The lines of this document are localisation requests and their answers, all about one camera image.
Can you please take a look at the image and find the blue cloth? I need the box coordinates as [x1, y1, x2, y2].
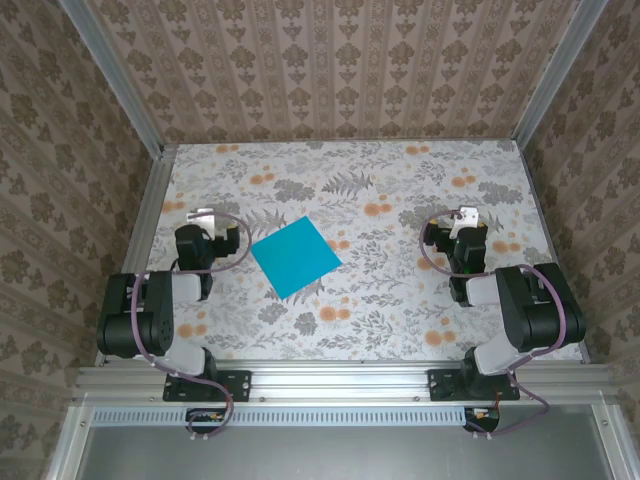
[249, 216, 344, 301]

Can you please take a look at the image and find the grey metal panel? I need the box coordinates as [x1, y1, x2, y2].
[74, 424, 619, 480]

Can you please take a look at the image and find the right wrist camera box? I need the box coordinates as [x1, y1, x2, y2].
[448, 205, 481, 241]

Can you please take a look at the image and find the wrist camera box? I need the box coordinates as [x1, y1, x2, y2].
[448, 205, 481, 241]
[186, 209, 217, 237]

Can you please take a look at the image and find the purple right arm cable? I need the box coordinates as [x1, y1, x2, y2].
[418, 208, 569, 440]

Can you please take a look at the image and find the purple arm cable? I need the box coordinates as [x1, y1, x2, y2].
[418, 208, 569, 440]
[130, 212, 253, 444]

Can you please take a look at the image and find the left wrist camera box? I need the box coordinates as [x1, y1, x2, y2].
[186, 209, 217, 237]

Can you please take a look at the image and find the aluminium table side rail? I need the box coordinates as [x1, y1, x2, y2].
[512, 141, 590, 365]
[93, 143, 177, 366]

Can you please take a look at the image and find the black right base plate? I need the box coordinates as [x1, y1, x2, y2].
[428, 368, 521, 401]

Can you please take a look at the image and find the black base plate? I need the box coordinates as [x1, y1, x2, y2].
[163, 368, 252, 402]
[428, 368, 521, 401]

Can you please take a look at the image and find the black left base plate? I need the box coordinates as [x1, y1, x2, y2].
[163, 368, 252, 402]

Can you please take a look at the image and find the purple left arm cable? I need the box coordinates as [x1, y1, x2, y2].
[130, 212, 253, 444]

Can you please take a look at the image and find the aluminium frame post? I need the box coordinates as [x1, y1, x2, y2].
[512, 0, 612, 146]
[58, 0, 169, 157]

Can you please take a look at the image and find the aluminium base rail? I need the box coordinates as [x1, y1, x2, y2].
[72, 363, 619, 405]

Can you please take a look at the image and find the grey slotted cable duct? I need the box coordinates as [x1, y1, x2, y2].
[92, 405, 501, 429]

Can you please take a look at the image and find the aluminium lower frame bar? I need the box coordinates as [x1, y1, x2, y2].
[589, 402, 640, 480]
[47, 403, 96, 480]

